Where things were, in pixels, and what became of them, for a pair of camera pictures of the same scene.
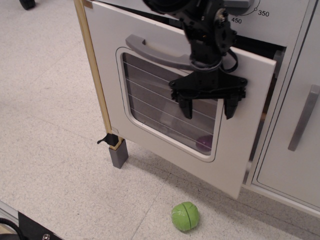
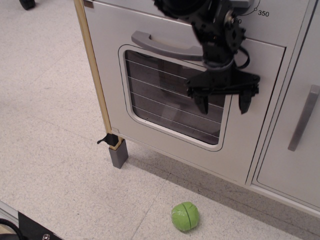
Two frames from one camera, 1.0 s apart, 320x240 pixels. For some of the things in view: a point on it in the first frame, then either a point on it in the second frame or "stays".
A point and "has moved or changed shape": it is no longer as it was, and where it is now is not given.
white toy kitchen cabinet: (271, 144) stays
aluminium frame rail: (8, 212) stays
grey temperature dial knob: (236, 3) stays
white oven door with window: (138, 55) has moved or changed shape
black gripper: (211, 84) → (223, 80)
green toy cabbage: (185, 216) stays
